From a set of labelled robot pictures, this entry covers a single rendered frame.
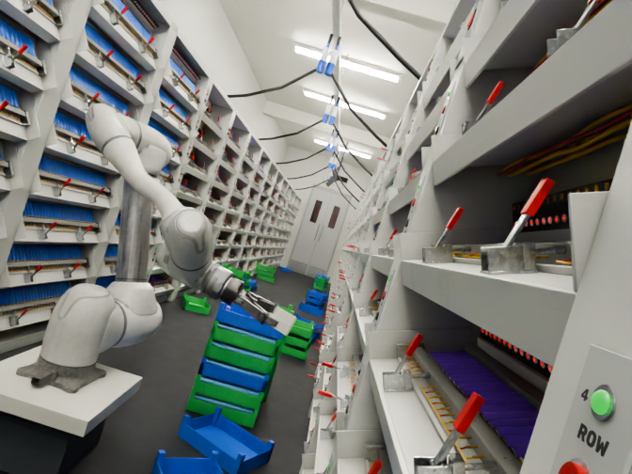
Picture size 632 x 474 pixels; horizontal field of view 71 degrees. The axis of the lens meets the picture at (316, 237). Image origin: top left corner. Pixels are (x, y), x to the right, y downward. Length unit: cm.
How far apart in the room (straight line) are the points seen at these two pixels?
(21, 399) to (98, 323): 25
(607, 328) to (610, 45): 21
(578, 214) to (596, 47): 16
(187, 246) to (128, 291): 52
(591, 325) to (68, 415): 126
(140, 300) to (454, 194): 109
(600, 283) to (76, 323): 134
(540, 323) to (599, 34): 20
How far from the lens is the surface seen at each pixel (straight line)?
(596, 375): 22
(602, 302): 24
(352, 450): 91
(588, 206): 26
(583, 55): 40
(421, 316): 86
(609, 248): 25
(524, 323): 32
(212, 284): 124
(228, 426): 198
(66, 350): 146
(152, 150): 164
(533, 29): 82
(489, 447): 47
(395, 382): 68
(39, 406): 138
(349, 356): 158
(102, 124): 155
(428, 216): 85
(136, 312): 157
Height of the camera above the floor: 85
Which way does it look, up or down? 1 degrees up
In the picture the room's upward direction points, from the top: 18 degrees clockwise
